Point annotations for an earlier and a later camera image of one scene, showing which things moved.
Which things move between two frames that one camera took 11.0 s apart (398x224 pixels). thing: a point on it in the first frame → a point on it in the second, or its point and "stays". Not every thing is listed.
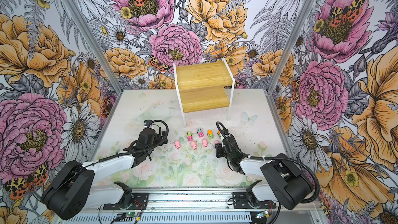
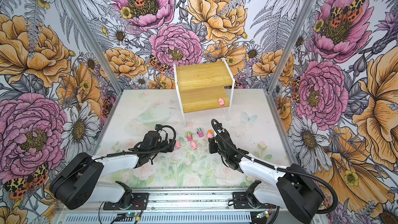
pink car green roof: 189,136 stays
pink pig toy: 194,145 stays
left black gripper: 160,142 → 166,150
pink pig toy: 177,144 stays
